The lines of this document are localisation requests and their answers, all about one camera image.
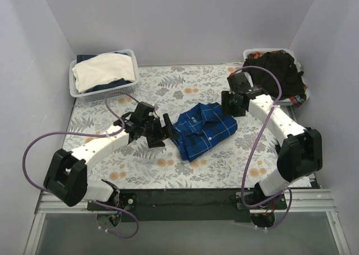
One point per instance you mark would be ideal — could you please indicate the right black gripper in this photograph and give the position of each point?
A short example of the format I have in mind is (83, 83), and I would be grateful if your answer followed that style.
(227, 104)

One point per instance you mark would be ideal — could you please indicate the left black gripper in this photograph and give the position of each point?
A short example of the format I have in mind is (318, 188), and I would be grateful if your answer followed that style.
(158, 130)

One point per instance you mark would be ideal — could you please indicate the blue plaid long sleeve shirt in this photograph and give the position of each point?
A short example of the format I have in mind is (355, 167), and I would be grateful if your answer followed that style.
(201, 128)

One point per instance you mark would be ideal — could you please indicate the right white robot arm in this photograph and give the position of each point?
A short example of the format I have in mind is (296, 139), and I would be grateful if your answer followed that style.
(299, 149)

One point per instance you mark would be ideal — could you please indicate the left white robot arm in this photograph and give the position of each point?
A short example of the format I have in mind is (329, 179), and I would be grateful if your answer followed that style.
(67, 176)

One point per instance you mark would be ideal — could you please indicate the floral patterned table mat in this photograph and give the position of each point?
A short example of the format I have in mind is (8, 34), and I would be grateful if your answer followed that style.
(237, 161)

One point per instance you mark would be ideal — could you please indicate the black crumpled shirt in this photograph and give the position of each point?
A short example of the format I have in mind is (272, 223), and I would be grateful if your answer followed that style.
(282, 65)

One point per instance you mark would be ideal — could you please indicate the folded black shirt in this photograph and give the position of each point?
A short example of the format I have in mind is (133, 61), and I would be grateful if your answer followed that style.
(277, 148)

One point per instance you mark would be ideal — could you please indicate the left white plastic basket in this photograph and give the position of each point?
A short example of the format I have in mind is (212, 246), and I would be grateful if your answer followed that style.
(101, 94)

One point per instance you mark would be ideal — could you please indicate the folded white shirt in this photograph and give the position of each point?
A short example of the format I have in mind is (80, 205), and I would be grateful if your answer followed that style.
(103, 70)

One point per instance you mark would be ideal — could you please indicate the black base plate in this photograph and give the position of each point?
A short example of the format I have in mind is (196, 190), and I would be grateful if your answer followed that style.
(184, 204)

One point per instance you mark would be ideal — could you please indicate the aluminium frame rail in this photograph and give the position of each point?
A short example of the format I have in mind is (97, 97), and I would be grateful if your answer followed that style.
(303, 200)

